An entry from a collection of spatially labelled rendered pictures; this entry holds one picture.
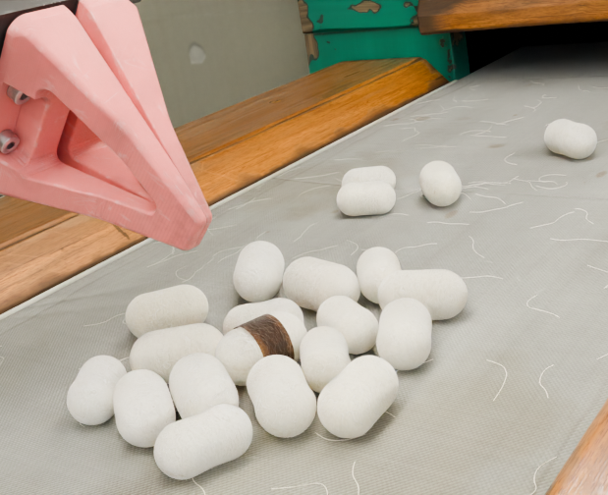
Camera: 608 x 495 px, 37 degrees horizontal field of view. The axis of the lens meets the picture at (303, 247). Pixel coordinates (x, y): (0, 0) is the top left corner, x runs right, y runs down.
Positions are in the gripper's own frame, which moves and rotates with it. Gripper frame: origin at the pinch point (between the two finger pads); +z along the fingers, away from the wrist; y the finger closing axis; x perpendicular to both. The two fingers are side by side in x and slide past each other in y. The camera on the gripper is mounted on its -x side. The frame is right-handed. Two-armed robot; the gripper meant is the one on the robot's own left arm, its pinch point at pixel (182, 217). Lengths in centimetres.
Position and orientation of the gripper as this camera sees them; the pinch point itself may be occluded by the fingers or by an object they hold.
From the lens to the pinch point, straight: 28.4
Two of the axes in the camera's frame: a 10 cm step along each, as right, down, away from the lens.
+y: 5.7, -3.7, 7.3
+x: -4.1, 6.5, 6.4
